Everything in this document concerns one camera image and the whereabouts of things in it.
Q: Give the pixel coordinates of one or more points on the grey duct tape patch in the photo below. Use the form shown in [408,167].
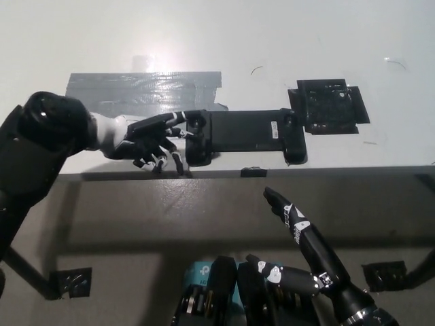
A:
[136,88]

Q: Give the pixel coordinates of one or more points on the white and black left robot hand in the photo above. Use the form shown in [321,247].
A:
[142,136]

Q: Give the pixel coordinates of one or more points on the teal cardboard box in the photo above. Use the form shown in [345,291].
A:
[200,271]

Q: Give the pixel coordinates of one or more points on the black floor tape patch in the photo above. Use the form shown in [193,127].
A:
[380,275]
[75,282]

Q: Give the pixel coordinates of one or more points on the black robot torso blocks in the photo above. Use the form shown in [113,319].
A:
[224,285]

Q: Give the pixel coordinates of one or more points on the black square tape patch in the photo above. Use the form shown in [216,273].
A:
[326,107]

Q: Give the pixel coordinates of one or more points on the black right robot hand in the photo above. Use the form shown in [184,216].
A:
[307,237]

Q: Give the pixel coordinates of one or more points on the black phone game controller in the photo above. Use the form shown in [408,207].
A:
[244,130]

